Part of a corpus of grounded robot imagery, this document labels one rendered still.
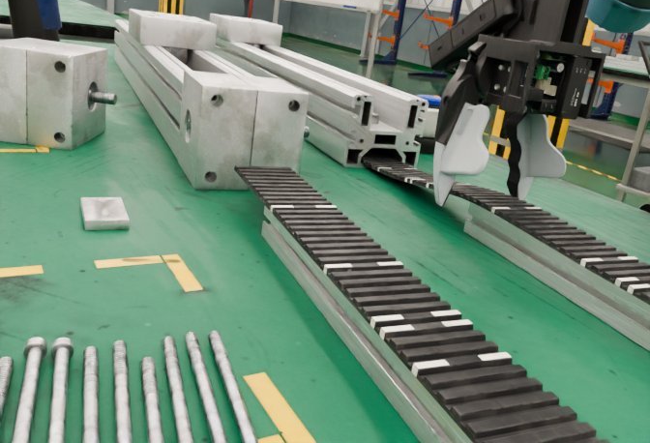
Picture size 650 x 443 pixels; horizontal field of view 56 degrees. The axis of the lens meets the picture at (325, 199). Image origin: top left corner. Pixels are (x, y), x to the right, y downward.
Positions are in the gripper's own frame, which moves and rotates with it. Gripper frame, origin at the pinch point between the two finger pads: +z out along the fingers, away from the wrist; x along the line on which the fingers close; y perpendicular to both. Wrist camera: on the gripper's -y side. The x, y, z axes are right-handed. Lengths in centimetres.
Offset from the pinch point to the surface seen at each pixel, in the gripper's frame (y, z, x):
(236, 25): -75, -8, -4
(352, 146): -18.3, 0.6, -4.1
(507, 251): 7.7, 2.5, -1.9
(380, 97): -25.2, -4.3, 2.3
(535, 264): 10.9, 2.2, -1.9
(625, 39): -562, -28, 643
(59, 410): 21.1, 2.5, -35.3
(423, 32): -1027, 7, 625
